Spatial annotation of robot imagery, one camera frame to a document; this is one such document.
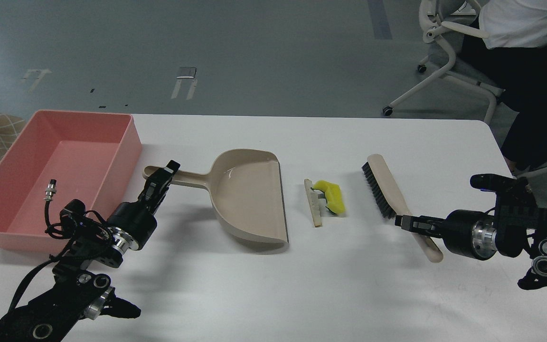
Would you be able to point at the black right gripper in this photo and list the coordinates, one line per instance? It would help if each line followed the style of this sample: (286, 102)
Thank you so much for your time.
(465, 232)

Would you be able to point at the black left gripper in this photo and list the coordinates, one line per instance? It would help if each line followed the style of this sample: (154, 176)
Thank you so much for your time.
(137, 219)

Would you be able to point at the beige hand brush black bristles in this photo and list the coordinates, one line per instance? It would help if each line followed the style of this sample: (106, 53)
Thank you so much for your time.
(391, 202)

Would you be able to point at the beige plastic dustpan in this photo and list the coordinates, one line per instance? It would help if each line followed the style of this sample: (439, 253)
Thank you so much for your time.
(246, 194)

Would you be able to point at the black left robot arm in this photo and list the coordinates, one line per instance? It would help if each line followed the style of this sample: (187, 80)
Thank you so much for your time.
(61, 291)

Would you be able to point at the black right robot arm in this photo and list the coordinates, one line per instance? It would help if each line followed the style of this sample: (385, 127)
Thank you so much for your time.
(516, 224)

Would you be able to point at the pink plastic bin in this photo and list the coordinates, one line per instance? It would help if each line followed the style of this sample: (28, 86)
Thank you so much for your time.
(92, 156)

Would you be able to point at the silver floor plate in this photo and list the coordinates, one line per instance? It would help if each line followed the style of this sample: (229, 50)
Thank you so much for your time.
(186, 72)

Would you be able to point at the seated person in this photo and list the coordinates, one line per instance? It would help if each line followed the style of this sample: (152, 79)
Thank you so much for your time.
(514, 56)

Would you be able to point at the white office chair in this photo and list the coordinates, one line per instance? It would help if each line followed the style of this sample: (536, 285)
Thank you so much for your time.
(445, 23)

